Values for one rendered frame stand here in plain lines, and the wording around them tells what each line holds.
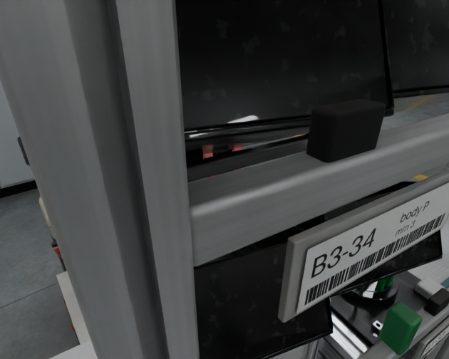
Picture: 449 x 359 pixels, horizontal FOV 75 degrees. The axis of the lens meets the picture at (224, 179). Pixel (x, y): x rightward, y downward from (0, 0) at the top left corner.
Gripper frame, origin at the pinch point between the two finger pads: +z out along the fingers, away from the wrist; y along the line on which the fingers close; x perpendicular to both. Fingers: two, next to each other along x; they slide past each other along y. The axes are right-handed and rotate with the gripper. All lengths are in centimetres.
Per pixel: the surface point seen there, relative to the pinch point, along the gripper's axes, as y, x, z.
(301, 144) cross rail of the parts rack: -0.9, -26.3, 14.0
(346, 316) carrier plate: 18.3, 12.6, 29.4
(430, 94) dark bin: -1.1, -38.8, 21.5
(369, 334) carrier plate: 20.0, 10.5, 33.6
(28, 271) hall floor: -96, 169, -64
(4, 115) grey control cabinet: -117, 156, -209
